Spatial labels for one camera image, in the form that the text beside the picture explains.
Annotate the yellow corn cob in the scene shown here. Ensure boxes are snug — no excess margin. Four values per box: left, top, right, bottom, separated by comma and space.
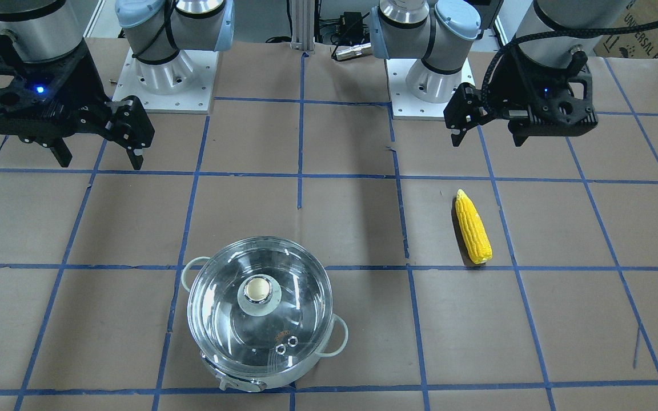
455, 189, 493, 265

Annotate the aluminium frame post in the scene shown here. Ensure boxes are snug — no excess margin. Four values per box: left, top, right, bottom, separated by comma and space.
289, 0, 318, 55

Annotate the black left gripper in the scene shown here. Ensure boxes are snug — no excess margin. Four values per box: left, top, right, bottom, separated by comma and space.
444, 45, 599, 147

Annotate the cardboard box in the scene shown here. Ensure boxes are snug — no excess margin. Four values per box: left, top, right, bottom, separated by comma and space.
593, 1, 658, 58

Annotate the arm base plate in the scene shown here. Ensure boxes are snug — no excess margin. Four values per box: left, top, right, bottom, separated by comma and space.
113, 49, 221, 115
386, 58, 475, 120

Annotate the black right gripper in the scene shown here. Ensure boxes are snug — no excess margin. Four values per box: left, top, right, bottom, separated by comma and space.
0, 37, 155, 171

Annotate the pale green steel pot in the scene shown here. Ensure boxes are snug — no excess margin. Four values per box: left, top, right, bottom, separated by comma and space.
180, 236, 349, 393

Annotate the silver cylindrical connector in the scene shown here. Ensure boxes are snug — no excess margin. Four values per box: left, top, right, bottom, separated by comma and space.
331, 43, 373, 62

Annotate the glass pot lid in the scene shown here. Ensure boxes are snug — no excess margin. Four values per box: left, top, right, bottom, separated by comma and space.
186, 236, 332, 367

